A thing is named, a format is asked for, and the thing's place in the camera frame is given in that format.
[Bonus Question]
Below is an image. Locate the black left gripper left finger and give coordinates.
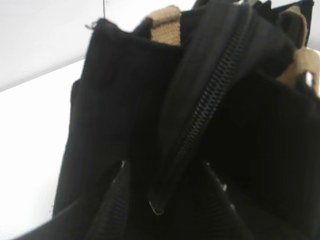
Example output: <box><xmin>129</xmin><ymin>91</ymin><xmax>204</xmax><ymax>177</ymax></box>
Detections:
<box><xmin>14</xmin><ymin>159</ymin><xmax>131</xmax><ymax>240</ymax></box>

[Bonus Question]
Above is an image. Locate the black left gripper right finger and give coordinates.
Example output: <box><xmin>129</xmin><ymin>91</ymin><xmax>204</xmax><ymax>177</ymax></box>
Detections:
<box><xmin>162</xmin><ymin>162</ymin><xmax>254</xmax><ymax>240</ymax></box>

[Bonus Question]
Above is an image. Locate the black canvas tote bag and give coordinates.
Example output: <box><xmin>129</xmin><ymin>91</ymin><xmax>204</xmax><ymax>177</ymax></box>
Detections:
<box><xmin>52</xmin><ymin>0</ymin><xmax>320</xmax><ymax>240</ymax></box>

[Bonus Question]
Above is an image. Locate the tan front bag handle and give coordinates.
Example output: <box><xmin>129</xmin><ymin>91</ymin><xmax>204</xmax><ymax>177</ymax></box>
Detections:
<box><xmin>277</xmin><ymin>47</ymin><xmax>320</xmax><ymax>92</ymax></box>

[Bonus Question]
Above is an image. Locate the tan bag handle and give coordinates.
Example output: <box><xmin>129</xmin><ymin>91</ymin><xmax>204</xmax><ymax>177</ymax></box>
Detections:
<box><xmin>277</xmin><ymin>47</ymin><xmax>320</xmax><ymax>92</ymax></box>
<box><xmin>146</xmin><ymin>0</ymin><xmax>314</xmax><ymax>49</ymax></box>

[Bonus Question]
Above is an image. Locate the tan rear bag handle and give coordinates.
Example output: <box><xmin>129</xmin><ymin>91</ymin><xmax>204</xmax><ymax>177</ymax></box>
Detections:
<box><xmin>146</xmin><ymin>0</ymin><xmax>314</xmax><ymax>49</ymax></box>

